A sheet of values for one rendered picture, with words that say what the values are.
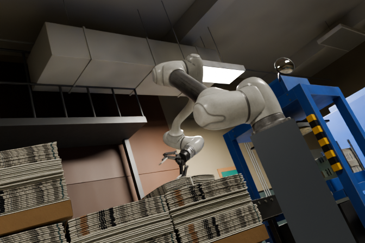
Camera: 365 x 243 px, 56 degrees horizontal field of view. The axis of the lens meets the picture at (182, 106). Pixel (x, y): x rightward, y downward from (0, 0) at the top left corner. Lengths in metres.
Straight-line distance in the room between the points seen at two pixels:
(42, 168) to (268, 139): 0.89
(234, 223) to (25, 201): 0.61
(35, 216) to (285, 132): 0.99
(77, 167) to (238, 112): 3.96
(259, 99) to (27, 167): 0.97
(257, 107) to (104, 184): 4.00
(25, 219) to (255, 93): 1.03
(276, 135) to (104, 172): 4.11
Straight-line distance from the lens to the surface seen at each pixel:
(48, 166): 1.06
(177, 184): 1.99
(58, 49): 4.39
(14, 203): 1.04
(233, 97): 1.50
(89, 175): 5.26
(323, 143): 2.77
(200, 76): 2.10
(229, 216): 1.14
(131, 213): 1.05
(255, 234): 1.17
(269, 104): 1.57
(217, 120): 1.47
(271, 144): 1.49
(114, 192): 5.33
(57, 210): 1.03
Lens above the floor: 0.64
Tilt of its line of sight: 22 degrees up
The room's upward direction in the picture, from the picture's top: 20 degrees counter-clockwise
